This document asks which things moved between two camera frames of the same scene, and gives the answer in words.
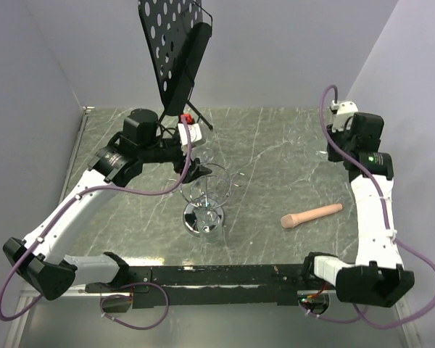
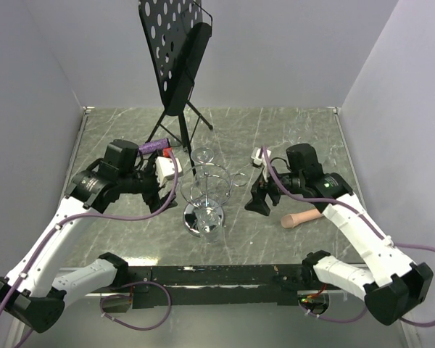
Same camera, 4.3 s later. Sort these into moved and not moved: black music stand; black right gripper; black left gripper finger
Moved: black right gripper; black left gripper finger
Not moved: black music stand
